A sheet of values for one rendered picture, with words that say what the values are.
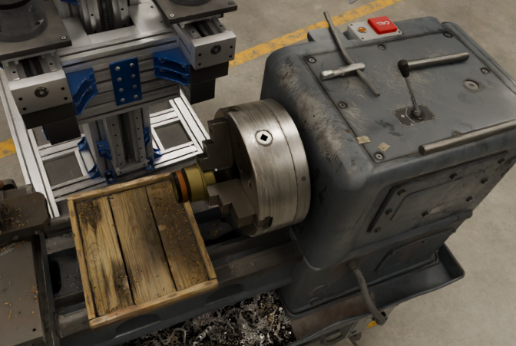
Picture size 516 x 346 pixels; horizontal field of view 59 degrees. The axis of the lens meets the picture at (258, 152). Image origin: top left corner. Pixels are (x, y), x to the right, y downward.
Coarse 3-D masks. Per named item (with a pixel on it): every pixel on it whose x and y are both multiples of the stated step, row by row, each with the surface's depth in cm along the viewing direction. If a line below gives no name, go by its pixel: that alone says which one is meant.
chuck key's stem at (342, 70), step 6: (348, 66) 109; (354, 66) 109; (360, 66) 110; (324, 72) 107; (330, 72) 107; (336, 72) 108; (342, 72) 108; (348, 72) 109; (354, 72) 110; (324, 78) 107
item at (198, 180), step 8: (184, 168) 105; (192, 168) 104; (200, 168) 104; (176, 176) 103; (184, 176) 103; (192, 176) 103; (200, 176) 103; (208, 176) 105; (176, 184) 102; (184, 184) 102; (192, 184) 102; (200, 184) 103; (208, 184) 105; (176, 192) 107; (184, 192) 102; (192, 192) 102; (200, 192) 103; (184, 200) 104; (192, 200) 104
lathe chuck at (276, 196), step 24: (240, 120) 99; (264, 120) 100; (240, 144) 99; (264, 144) 97; (240, 168) 104; (264, 168) 96; (288, 168) 97; (264, 192) 96; (288, 192) 98; (264, 216) 99; (288, 216) 103
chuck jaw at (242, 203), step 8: (216, 184) 105; (224, 184) 105; (232, 184) 105; (240, 184) 105; (208, 192) 103; (216, 192) 103; (224, 192) 103; (232, 192) 104; (240, 192) 104; (208, 200) 105; (216, 200) 104; (224, 200) 102; (232, 200) 102; (240, 200) 102; (248, 200) 103; (224, 208) 102; (232, 208) 102; (240, 208) 101; (248, 208) 101; (240, 216) 100; (248, 216) 100; (256, 216) 101; (240, 224) 101; (248, 224) 103; (256, 224) 102; (264, 224) 102
